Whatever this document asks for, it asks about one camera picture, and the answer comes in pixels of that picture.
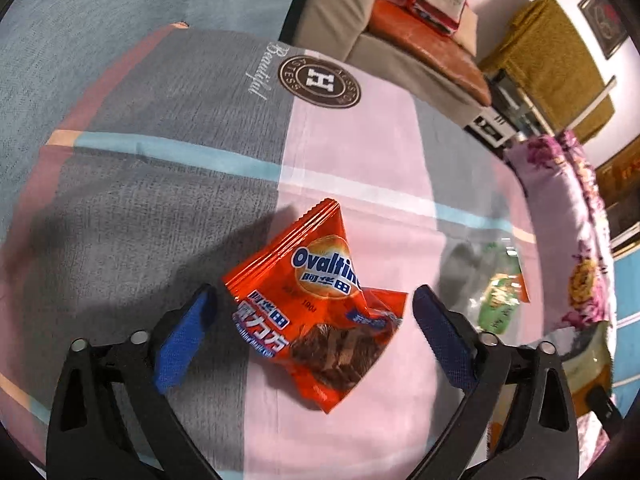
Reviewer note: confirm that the beige armchair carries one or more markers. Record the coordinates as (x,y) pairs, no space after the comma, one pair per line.
(330,25)

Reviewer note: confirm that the clear yellow snack packet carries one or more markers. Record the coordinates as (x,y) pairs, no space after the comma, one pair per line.
(590,360)

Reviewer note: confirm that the wooden framed picture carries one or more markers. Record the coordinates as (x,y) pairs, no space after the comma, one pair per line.
(620,180)

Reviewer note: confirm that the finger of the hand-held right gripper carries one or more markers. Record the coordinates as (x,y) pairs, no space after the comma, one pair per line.
(602,405)

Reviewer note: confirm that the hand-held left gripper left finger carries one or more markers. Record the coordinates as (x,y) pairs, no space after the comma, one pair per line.
(182,340)

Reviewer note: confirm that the floral pink pillow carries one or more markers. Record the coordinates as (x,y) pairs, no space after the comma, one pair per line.
(575,220)

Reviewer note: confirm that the orange chocolate snack packet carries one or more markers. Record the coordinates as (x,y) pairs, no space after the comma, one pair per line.
(310,320)

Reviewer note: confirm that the cabinet under yellow cloth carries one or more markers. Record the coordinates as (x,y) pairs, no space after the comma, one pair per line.
(545,45)

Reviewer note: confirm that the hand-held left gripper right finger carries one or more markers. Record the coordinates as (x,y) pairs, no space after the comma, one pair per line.
(445,340)

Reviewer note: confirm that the patchwork pink grey tablecloth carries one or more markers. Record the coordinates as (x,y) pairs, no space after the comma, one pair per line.
(150,185)

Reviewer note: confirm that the clear green plastic wrapper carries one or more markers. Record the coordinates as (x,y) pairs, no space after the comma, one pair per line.
(500,295)

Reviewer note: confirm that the white box with black label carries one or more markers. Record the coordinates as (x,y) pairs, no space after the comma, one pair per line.
(490,125)

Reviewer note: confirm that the dark framed wall picture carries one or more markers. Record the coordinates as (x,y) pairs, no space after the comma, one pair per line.
(602,20)

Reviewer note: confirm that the orange leather cushion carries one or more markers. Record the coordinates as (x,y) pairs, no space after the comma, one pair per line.
(425,40)

